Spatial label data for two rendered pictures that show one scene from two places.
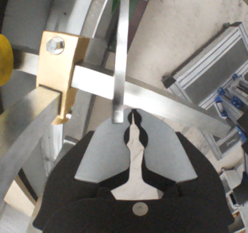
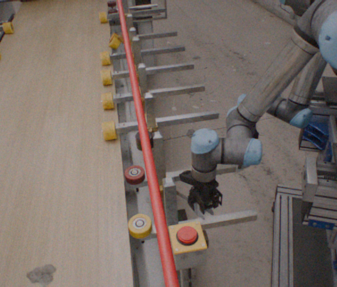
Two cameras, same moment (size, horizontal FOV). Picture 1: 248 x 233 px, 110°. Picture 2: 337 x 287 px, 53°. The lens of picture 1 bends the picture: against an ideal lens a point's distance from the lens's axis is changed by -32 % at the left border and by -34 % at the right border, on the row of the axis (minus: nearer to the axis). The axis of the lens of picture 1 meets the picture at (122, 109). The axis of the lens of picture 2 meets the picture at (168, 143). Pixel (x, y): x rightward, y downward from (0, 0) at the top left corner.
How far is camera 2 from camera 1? 1.14 m
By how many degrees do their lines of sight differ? 79
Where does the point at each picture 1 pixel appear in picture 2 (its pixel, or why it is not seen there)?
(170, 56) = not seen: outside the picture
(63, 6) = (133, 244)
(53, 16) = not seen: hidden behind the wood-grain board
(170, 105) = (214, 217)
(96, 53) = not seen: hidden behind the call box
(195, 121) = (230, 216)
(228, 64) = (310, 234)
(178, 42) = (246, 273)
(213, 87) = (326, 271)
